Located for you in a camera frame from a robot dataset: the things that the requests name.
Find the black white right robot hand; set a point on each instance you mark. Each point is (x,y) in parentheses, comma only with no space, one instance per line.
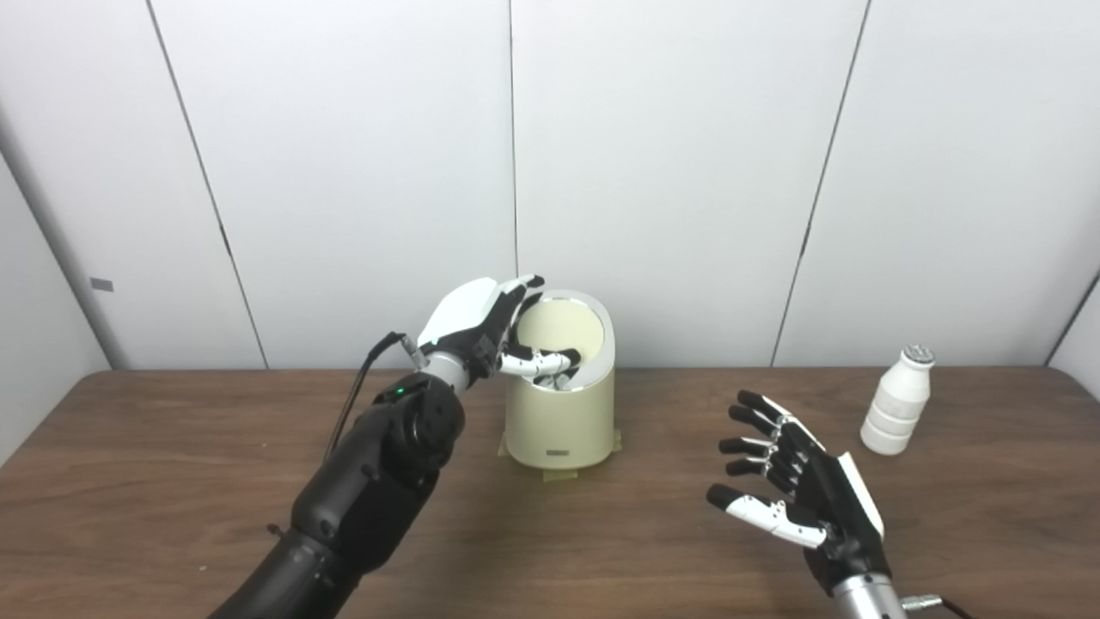
(825,499)

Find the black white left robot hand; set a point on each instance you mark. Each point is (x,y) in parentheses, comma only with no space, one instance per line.
(468,322)

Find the round cream bin lid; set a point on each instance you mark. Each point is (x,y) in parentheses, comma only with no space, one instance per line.
(563,327)

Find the small white plastic bottle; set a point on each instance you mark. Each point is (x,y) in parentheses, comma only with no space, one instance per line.
(896,404)

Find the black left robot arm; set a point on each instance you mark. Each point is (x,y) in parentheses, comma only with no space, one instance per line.
(369,490)

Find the cream-colored trash bin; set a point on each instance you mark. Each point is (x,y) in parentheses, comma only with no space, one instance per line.
(559,425)

